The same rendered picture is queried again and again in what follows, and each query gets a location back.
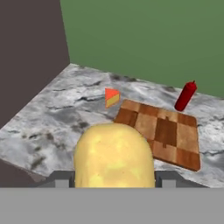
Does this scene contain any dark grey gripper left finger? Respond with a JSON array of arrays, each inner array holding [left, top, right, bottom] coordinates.
[[28, 170, 76, 189]]

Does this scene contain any dark brown cabinet side panel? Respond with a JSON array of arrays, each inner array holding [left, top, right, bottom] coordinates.
[[0, 0, 71, 130]]

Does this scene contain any orange cheese wedge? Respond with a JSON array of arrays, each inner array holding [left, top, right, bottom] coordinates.
[[104, 87, 121, 109]]

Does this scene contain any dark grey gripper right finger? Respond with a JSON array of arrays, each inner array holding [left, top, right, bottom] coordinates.
[[153, 170, 207, 189]]

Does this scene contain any wooden checkered cutting board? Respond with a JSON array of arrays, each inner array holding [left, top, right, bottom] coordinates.
[[113, 99, 201, 172]]

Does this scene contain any red condiment bottle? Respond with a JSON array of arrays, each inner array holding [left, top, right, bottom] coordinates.
[[174, 80, 198, 112]]

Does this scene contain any yellow potato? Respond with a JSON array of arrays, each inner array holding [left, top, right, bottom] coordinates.
[[73, 122, 156, 189]]

